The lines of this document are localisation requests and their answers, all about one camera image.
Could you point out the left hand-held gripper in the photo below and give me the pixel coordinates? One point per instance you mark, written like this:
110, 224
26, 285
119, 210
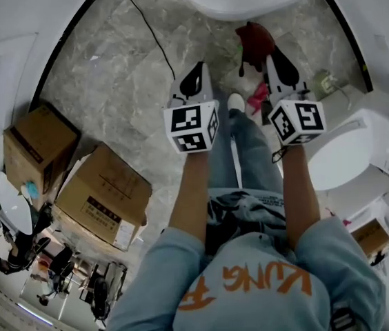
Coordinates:
189, 119

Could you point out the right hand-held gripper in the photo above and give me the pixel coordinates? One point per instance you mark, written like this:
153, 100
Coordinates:
298, 117

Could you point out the dark red cleaning cloth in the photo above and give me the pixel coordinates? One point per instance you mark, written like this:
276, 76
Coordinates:
254, 43

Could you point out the person's left forearm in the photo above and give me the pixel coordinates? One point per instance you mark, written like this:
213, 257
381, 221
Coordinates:
191, 191

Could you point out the person's right forearm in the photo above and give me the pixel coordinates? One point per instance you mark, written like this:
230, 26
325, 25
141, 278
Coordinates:
301, 195

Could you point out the white toilet with tank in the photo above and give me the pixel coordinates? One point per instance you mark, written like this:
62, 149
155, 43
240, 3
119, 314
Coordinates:
342, 153

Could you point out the pink plastic item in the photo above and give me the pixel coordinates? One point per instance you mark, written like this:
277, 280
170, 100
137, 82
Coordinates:
258, 97

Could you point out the small green box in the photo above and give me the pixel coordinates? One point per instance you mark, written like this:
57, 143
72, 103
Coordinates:
326, 81

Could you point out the white shoe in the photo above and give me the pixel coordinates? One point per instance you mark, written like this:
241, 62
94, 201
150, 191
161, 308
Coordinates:
236, 101

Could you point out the blue jeans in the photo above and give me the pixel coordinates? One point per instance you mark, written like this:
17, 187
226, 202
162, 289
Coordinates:
249, 157

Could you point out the large cardboard box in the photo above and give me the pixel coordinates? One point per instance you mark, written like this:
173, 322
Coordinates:
105, 198

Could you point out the brown cardboard box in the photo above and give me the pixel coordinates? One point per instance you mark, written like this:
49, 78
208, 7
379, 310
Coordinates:
369, 236

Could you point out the small cardboard box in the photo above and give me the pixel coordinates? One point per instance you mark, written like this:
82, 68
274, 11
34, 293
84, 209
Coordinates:
39, 147

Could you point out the blue crumpled cloth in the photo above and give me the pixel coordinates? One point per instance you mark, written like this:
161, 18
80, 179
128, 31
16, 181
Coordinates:
30, 189

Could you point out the light blue sweatshirt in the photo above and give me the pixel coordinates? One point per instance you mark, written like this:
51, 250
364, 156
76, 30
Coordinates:
256, 288

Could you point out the black office chair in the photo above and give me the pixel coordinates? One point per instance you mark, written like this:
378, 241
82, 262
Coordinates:
64, 264
99, 295

